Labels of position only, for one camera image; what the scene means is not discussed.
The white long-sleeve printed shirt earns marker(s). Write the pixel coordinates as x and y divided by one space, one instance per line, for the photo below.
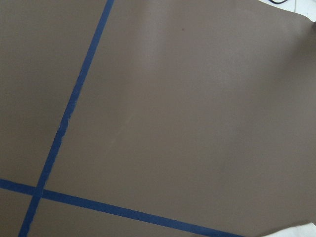
306 230

